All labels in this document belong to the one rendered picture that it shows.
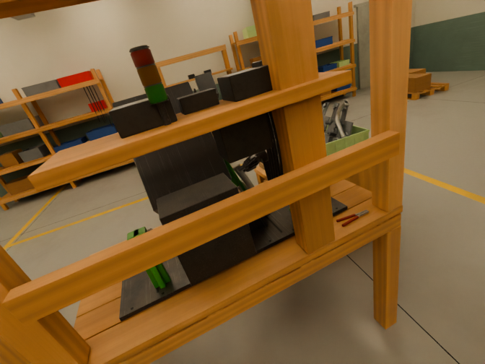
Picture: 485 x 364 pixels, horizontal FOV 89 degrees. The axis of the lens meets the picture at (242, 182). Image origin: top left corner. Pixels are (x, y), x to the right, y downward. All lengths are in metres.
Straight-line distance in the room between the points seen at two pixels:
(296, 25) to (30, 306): 1.02
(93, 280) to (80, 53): 6.29
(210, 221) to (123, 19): 6.25
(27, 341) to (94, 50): 6.21
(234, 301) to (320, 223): 0.45
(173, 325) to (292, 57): 0.97
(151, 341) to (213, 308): 0.24
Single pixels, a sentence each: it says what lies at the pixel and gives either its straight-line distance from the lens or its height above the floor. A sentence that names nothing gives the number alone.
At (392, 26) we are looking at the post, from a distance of 1.07.
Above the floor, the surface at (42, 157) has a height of 0.86.
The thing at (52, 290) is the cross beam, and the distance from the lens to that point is 0.85.
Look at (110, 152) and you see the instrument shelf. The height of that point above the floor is 1.53.
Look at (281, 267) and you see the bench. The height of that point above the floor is 0.88.
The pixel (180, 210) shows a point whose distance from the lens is 0.90.
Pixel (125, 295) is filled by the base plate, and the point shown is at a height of 0.90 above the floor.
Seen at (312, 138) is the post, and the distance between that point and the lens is 0.88.
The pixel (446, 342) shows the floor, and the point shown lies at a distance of 2.00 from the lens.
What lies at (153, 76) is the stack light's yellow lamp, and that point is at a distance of 0.71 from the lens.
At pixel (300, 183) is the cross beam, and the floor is 1.24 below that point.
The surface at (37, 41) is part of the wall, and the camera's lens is 7.10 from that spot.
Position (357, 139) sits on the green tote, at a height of 0.92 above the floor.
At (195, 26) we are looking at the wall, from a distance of 6.78.
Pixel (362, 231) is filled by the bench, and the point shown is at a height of 0.85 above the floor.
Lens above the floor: 1.65
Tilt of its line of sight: 26 degrees down
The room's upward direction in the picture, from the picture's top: 16 degrees counter-clockwise
